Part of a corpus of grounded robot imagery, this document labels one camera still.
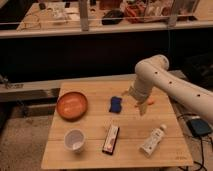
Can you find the white paper cup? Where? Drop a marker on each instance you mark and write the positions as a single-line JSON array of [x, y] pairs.
[[74, 140]]

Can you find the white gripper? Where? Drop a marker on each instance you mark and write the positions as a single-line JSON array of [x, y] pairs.
[[140, 96]]

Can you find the black foot pedal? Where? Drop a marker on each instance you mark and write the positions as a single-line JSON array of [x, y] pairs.
[[199, 127]]

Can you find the red cluttered item on shelf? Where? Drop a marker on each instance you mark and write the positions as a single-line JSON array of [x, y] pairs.
[[134, 13]]

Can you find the orange carrot toy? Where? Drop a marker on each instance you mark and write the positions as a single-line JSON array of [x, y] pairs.
[[150, 101]]

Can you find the black cap on shelf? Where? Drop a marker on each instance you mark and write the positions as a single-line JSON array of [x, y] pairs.
[[112, 17]]

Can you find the blue sponge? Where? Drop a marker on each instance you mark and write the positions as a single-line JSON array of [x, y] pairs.
[[115, 104]]

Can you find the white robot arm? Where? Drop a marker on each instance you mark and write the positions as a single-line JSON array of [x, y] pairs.
[[153, 72]]

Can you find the orange wooden bowl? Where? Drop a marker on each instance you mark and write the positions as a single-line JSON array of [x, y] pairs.
[[72, 105]]

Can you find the black rectangular candy box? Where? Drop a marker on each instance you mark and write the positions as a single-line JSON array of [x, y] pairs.
[[110, 140]]

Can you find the metal rail beam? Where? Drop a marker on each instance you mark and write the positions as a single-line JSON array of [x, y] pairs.
[[48, 89]]

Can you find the white tube with cap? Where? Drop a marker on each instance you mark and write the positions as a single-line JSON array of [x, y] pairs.
[[150, 144]]

